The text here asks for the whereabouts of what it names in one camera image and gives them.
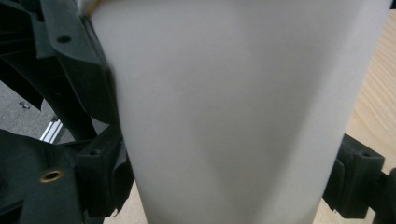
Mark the metal floor rail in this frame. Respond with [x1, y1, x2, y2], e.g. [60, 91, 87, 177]
[39, 118, 65, 145]

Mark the white paper cup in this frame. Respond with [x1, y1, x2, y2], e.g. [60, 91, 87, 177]
[76, 0, 394, 224]

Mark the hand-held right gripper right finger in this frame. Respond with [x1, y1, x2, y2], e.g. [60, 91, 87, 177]
[321, 133, 387, 220]

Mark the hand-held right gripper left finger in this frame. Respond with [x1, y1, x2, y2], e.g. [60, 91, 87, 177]
[76, 124, 135, 219]

